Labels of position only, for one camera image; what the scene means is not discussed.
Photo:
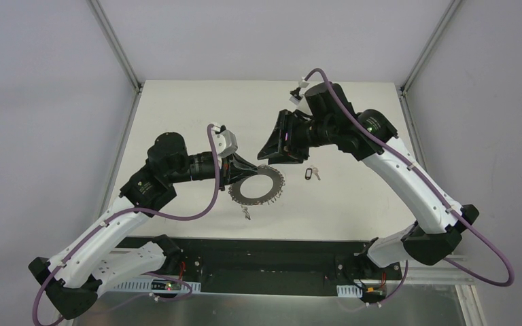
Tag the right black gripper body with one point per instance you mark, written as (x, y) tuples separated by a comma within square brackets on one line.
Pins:
[(289, 136)]

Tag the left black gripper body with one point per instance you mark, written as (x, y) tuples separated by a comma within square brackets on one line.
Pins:
[(225, 171)]

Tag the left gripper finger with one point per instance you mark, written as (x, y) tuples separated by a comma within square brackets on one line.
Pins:
[(240, 176), (243, 168)]

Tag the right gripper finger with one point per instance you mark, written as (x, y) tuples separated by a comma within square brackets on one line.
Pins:
[(287, 159), (273, 148)]

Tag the black key tag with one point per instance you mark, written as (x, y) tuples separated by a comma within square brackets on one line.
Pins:
[(308, 173)]

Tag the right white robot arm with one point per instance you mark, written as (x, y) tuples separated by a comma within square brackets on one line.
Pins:
[(325, 117)]

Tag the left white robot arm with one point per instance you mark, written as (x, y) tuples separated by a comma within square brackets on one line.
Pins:
[(76, 277)]

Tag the black tag on disc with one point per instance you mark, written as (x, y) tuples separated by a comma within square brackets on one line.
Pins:
[(248, 217)]

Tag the left circuit board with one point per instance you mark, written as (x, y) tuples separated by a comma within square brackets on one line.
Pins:
[(165, 285)]

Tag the circuit board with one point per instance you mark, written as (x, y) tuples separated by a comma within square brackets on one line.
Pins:
[(373, 296), (165, 285)]

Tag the right circuit board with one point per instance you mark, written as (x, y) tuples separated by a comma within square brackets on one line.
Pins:
[(373, 296)]

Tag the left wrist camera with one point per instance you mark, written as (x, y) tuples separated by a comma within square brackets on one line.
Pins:
[(225, 141)]

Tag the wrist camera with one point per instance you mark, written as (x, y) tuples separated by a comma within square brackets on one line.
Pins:
[(297, 96), (225, 141)]

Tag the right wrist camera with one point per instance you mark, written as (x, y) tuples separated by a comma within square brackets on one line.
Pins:
[(297, 96)]

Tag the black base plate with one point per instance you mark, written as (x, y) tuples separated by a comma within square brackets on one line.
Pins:
[(276, 267)]

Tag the white slotted cable duct right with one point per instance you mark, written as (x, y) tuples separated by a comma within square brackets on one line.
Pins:
[(350, 291)]

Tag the white slotted cable duct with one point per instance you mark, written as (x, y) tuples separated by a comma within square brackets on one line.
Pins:
[(143, 285), (350, 291)]

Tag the white slotted cable duct left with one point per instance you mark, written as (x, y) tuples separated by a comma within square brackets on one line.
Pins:
[(143, 285)]

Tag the right aluminium frame post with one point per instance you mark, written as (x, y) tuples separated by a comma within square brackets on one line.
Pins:
[(431, 44)]

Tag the aluminium frame post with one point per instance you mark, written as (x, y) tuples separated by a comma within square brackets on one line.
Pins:
[(431, 44), (114, 43)]

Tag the left aluminium frame post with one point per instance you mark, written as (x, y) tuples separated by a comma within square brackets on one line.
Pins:
[(114, 43)]

